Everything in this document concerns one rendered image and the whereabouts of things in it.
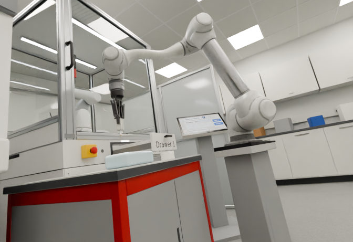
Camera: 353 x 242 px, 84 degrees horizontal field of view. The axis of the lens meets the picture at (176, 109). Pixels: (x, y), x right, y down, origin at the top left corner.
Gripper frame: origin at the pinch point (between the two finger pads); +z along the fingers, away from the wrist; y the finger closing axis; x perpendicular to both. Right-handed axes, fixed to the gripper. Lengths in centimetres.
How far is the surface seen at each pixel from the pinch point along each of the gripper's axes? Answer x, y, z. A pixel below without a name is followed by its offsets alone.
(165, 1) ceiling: -20, 118, -181
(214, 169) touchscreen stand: -42, 115, 42
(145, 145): -9.5, 11.3, 13.2
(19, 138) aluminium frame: 66, -4, -3
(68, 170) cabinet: 24.3, -12.3, 21.4
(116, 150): 13.2, 17.3, 12.8
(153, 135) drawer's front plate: -16.1, 8.7, 8.5
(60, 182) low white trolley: -4, -48, 25
